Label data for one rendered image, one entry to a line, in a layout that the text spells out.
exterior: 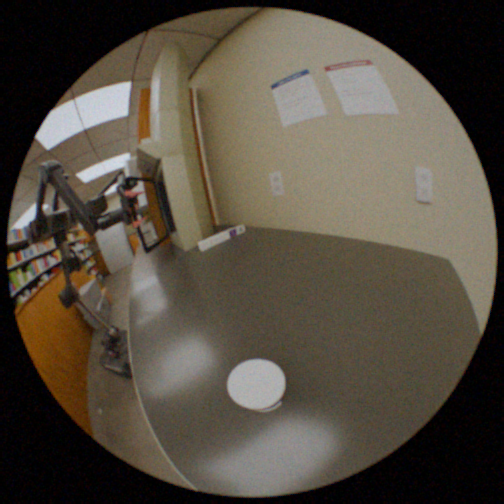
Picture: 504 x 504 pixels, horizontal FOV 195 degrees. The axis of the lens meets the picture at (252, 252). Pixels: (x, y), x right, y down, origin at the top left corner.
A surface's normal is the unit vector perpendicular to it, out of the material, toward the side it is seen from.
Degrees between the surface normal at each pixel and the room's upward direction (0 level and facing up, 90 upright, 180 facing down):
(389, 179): 90
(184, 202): 90
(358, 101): 90
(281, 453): 1
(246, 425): 0
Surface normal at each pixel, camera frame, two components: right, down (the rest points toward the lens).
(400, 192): -0.72, 0.40
